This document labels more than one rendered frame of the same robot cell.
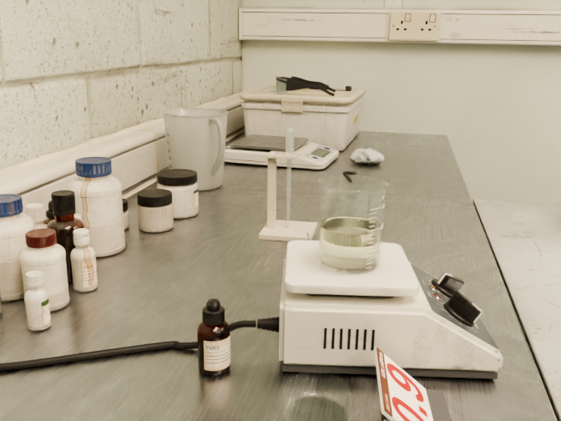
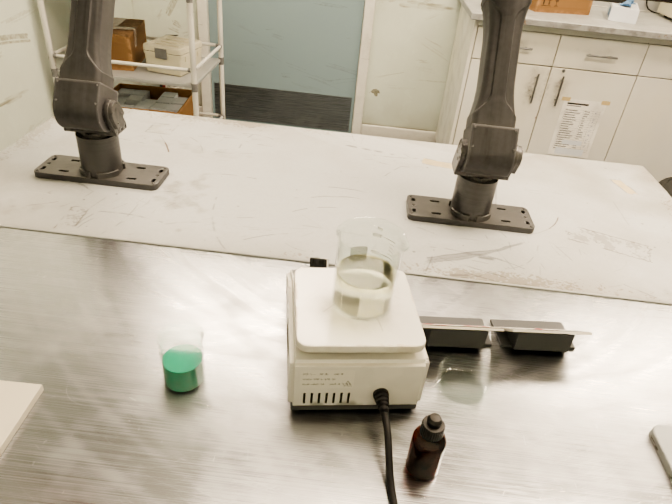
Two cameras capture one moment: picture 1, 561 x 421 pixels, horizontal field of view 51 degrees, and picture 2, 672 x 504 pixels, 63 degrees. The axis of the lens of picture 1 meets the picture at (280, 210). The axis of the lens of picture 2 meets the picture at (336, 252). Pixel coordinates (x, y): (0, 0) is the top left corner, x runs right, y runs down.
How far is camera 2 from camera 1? 0.73 m
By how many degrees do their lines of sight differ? 89
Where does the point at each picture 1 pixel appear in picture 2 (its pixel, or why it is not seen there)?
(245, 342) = (363, 445)
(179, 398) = (482, 487)
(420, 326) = not seen: hidden behind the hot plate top
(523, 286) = (216, 242)
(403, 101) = not seen: outside the picture
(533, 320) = (285, 253)
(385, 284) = (403, 285)
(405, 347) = not seen: hidden behind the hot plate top
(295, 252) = (340, 339)
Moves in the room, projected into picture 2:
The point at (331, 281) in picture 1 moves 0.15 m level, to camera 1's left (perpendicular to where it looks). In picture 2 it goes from (410, 315) to (457, 449)
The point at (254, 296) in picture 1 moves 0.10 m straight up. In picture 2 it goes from (245, 447) to (244, 369)
